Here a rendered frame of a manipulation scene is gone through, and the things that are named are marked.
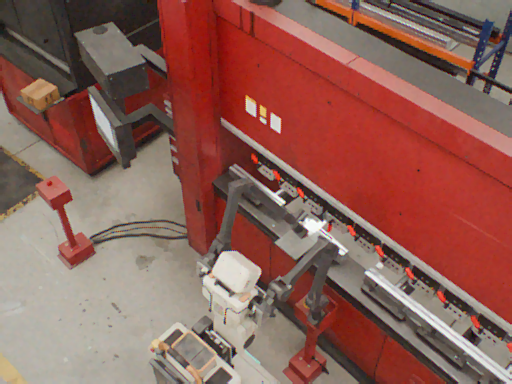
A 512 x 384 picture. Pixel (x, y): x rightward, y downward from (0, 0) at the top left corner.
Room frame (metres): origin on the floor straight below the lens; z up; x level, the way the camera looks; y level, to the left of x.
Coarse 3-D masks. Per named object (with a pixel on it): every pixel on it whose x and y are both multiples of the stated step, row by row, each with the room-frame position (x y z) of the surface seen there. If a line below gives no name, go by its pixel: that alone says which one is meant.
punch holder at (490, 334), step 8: (480, 312) 1.57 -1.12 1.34; (480, 320) 1.55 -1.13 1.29; (488, 320) 1.53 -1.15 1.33; (472, 328) 1.56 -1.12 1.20; (488, 328) 1.52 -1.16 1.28; (496, 328) 1.50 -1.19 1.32; (480, 336) 1.53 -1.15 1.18; (488, 336) 1.51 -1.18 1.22; (496, 336) 1.48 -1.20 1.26; (504, 336) 1.46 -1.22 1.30; (496, 344) 1.47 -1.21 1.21
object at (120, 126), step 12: (96, 96) 2.95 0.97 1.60; (108, 96) 2.99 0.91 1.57; (108, 108) 2.84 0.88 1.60; (120, 120) 2.76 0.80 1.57; (120, 132) 2.68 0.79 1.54; (108, 144) 2.86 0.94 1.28; (120, 144) 2.67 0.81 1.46; (132, 144) 2.74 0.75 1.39; (120, 156) 2.68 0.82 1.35; (132, 156) 2.73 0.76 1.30
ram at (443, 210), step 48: (240, 48) 2.84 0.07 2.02; (240, 96) 2.85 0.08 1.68; (288, 96) 2.56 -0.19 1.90; (336, 96) 2.33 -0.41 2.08; (288, 144) 2.55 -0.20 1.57; (336, 144) 2.30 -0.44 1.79; (384, 144) 2.10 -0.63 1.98; (432, 144) 1.93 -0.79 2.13; (336, 192) 2.27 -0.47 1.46; (384, 192) 2.05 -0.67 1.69; (432, 192) 1.88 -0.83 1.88; (480, 192) 1.73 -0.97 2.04; (384, 240) 2.01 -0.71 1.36; (432, 240) 1.82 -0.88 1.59; (480, 240) 1.67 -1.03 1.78; (480, 288) 1.60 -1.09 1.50
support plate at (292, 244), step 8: (304, 224) 2.42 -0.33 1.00; (288, 232) 2.35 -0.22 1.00; (280, 240) 2.29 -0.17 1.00; (288, 240) 2.29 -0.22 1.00; (296, 240) 2.29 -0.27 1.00; (304, 240) 2.29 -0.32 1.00; (288, 248) 2.23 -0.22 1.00; (296, 248) 2.23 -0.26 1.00; (304, 248) 2.23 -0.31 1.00; (296, 256) 2.17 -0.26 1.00
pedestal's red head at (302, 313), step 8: (304, 296) 2.03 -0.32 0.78; (296, 304) 1.97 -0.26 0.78; (336, 304) 1.93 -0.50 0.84; (296, 312) 1.95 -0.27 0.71; (304, 312) 1.91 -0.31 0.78; (328, 312) 1.94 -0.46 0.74; (304, 320) 1.90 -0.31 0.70; (328, 320) 1.89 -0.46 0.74; (312, 328) 1.86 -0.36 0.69; (320, 328) 1.84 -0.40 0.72
